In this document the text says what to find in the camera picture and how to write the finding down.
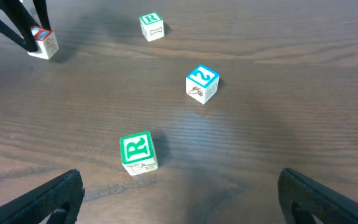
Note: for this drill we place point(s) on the red letter I block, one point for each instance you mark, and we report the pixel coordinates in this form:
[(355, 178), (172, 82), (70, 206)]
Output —
[(46, 42)]

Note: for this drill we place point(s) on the green r block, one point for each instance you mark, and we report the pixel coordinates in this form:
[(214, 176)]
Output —
[(138, 153), (152, 26)]

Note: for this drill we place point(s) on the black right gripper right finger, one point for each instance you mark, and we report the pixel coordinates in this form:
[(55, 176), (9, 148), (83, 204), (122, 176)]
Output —
[(303, 199)]

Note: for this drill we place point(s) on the green R block far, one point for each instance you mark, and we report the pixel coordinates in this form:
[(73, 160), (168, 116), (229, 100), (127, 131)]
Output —
[(152, 26)]

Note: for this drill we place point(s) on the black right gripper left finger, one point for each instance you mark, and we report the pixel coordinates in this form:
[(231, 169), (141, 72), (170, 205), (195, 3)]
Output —
[(59, 200)]

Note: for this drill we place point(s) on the green R block near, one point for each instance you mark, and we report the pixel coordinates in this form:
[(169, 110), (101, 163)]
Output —
[(138, 153)]

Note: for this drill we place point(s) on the blue number 2 block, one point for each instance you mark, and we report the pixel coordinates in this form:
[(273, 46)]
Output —
[(202, 83)]

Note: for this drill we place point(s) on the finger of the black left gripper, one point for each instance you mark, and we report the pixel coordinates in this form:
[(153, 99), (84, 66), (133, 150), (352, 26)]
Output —
[(22, 21), (41, 9)]

